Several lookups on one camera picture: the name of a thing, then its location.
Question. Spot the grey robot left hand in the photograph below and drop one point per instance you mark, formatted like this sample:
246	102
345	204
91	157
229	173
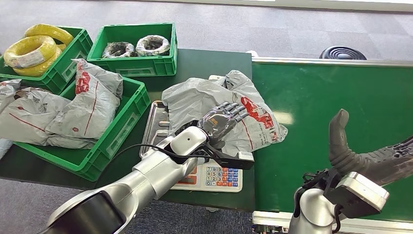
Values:
219	121

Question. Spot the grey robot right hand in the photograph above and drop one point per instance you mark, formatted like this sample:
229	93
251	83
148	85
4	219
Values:
380	164

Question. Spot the grey courier bag black logo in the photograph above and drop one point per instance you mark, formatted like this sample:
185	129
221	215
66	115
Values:
193	100

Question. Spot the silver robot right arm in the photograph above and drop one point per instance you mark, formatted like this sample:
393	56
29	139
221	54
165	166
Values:
314	206

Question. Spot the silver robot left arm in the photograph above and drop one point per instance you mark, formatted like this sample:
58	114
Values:
148	177

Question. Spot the green conveyor belt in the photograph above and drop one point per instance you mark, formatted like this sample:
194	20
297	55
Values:
306	97

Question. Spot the small white plastic case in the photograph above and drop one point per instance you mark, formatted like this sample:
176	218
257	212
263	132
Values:
215	77

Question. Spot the electronic scale steel tray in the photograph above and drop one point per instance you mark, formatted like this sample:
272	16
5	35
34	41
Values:
222	177

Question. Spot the green crate with courier bags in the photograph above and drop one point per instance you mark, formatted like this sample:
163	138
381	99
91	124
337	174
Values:
129	116

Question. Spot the green crate with wrapped coils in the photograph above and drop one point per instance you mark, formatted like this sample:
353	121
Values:
138	66

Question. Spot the black round ribbed stool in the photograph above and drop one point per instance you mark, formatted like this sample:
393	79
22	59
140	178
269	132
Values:
342	54

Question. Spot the grey courier bag red print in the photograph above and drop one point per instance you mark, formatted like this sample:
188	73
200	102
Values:
90	106

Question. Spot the green crate with yellow coils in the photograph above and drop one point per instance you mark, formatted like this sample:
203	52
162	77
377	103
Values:
69	64

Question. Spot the grey courier bag red line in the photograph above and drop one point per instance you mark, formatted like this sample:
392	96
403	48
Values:
25	116

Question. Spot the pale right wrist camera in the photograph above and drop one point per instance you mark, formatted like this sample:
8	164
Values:
364	190

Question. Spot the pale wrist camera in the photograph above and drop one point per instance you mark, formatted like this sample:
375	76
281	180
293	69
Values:
246	156
364	190

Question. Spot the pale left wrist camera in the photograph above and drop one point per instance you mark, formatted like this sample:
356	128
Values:
246	156

